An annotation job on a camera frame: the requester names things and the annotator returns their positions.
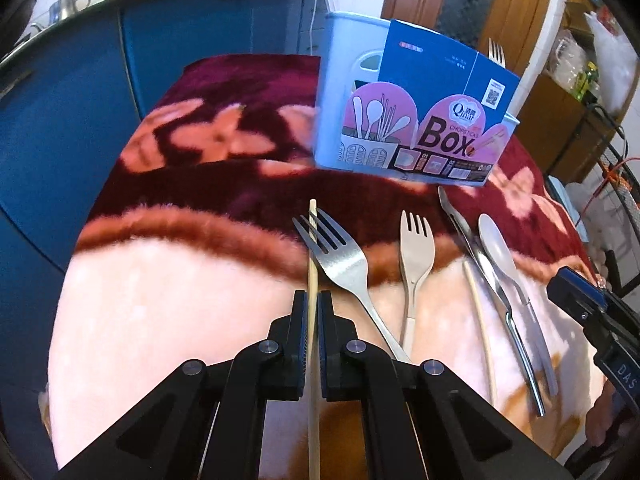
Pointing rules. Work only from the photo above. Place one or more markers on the light blue utensil holder box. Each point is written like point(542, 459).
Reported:
point(450, 85)

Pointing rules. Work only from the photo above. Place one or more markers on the person's right hand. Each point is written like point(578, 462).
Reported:
point(600, 417)

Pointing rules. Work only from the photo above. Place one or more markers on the metal fork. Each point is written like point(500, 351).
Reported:
point(496, 52)
point(345, 270)

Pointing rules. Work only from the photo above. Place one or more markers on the beige plastic fork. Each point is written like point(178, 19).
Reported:
point(416, 255)

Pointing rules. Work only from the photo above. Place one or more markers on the red and pink floral blanket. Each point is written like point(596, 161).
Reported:
point(175, 300)

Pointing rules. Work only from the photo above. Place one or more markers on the white plastic bag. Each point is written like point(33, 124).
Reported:
point(612, 60)

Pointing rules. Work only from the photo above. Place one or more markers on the white plastic spoon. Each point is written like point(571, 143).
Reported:
point(495, 252)

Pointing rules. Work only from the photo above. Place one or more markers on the blue base cabinets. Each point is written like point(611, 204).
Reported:
point(60, 135)

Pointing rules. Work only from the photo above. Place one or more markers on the steel kettle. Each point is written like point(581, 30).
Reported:
point(67, 6)

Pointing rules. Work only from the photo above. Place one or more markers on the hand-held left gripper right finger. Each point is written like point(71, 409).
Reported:
point(324, 350)

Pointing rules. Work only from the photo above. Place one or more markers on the black metal rack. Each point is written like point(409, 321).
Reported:
point(607, 125)

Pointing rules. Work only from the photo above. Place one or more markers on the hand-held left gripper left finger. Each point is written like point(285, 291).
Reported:
point(301, 345)

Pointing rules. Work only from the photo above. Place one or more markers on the wooden shelf unit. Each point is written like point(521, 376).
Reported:
point(560, 130)

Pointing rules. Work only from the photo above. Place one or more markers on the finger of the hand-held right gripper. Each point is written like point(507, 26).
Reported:
point(572, 290)

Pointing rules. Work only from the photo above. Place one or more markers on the wooden chopstick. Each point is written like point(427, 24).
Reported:
point(313, 270)
point(478, 325)

